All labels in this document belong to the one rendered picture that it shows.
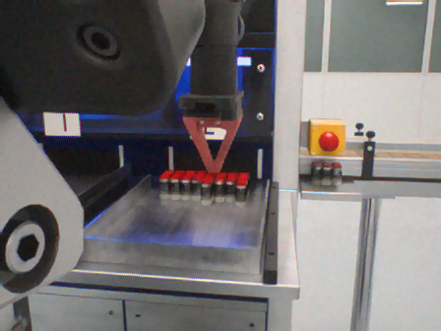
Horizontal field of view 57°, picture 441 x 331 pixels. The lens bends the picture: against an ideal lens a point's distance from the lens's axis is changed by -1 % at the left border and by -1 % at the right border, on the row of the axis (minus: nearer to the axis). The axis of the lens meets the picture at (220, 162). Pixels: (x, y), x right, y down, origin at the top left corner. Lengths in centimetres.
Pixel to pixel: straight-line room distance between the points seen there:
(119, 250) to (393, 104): 525
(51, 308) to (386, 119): 500
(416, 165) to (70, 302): 91
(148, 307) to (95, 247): 51
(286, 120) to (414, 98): 491
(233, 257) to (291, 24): 50
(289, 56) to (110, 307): 74
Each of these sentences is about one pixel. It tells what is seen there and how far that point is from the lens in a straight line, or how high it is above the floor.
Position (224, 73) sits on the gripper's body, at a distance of 48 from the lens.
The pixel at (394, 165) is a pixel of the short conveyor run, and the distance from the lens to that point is 104.
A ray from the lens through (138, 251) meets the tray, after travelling 58.
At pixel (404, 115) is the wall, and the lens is 573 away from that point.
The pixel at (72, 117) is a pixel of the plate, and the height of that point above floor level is 103.
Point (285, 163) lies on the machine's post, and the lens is 89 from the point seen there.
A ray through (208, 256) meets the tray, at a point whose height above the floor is 90.
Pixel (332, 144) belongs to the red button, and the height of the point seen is 99.
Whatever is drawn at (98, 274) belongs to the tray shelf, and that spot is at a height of 88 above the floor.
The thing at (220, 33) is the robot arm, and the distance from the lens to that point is 48.
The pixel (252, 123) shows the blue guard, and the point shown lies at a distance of 88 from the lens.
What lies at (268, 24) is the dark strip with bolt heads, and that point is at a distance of 88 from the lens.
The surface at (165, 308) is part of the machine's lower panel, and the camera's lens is 108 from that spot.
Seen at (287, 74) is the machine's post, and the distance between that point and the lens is 87.
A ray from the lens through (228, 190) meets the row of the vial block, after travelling 80.
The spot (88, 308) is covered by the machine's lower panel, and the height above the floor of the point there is 54.
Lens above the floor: 115
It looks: 13 degrees down
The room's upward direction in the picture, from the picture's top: straight up
